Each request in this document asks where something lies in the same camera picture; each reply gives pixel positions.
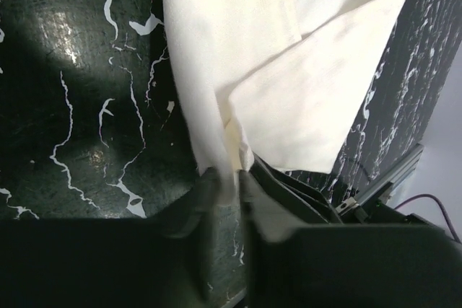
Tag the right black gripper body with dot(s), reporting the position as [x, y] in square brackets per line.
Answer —
[375, 215]

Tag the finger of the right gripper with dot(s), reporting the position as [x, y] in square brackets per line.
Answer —
[301, 200]

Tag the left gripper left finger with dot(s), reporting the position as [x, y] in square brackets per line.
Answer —
[162, 261]

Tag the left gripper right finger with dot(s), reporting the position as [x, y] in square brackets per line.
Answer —
[290, 263]

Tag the white cloth napkin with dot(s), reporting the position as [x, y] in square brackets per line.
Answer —
[280, 80]

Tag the aluminium frame rail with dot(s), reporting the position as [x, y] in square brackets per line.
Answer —
[390, 185]

